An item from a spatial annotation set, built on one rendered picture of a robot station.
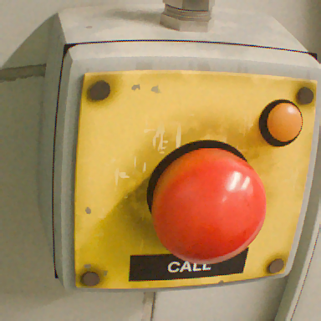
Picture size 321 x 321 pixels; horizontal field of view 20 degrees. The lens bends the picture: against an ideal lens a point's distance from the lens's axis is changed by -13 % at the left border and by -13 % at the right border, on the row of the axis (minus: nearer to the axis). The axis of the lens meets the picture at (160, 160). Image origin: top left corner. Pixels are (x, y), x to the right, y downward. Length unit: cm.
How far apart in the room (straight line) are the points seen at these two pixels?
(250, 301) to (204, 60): 19
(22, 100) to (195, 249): 11
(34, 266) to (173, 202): 14
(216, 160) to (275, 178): 4
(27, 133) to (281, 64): 12
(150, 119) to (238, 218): 4
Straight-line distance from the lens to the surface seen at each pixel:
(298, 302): 48
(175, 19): 35
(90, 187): 34
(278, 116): 34
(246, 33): 36
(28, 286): 45
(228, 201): 32
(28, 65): 39
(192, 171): 32
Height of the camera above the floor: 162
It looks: 27 degrees down
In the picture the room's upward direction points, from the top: 6 degrees clockwise
